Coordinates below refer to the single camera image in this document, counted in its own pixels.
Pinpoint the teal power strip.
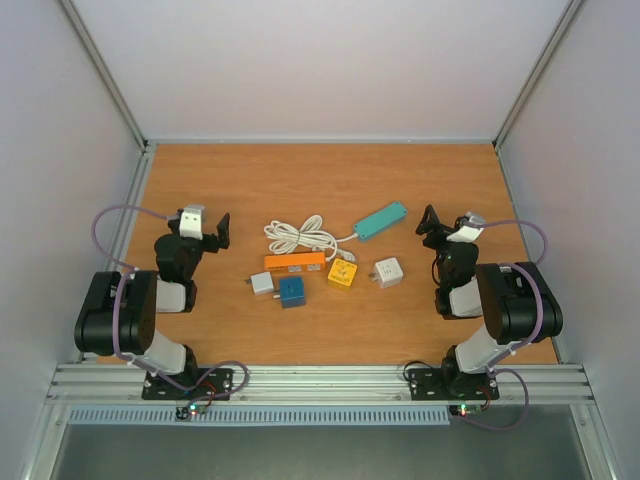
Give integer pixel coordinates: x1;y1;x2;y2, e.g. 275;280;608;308
353;202;408;242

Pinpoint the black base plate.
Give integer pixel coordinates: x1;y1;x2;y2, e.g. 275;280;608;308
141;368;234;401
402;361;500;401

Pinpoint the aluminium front rail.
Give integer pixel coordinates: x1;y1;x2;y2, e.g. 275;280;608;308
45;363;595;405

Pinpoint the white cube socket adapter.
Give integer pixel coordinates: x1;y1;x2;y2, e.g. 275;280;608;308
369;257;404;289

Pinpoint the right small circuit board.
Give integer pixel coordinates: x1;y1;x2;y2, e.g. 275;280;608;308
449;403;485;417

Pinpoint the small circuit board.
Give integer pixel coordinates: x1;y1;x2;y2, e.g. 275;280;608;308
175;404;208;422
449;403;485;417

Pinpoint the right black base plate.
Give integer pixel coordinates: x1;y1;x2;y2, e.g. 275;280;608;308
402;361;500;401

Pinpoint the grey white plug adapter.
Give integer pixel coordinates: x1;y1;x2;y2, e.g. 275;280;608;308
245;271;275;295

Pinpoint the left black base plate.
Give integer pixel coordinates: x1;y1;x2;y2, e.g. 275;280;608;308
141;368;234;401

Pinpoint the yellow plug adapter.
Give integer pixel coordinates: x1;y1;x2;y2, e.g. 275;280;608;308
327;258;358;291

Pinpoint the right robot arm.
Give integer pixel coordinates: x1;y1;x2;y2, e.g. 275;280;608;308
416;204;563;398

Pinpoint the teal strip white cable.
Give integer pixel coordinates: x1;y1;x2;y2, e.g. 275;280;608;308
263;214;360;254

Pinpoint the blue cube socket adapter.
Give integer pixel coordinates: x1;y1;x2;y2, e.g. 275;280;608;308
273;276;306;309

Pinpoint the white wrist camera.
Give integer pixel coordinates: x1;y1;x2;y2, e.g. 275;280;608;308
167;204;206;240
446;211;486;243

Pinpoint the grey slotted cable duct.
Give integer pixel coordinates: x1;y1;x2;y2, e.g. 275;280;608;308
68;405;450;427

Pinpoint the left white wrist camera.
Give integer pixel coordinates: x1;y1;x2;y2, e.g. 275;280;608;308
167;204;206;240

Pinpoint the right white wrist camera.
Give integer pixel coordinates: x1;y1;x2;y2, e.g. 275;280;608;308
446;211;486;243

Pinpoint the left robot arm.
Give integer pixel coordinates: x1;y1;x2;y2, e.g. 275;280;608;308
74;205;230;398

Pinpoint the orange power strip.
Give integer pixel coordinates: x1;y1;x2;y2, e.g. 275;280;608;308
264;252;326;273

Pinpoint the left small circuit board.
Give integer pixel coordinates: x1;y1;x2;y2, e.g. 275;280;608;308
175;404;208;422

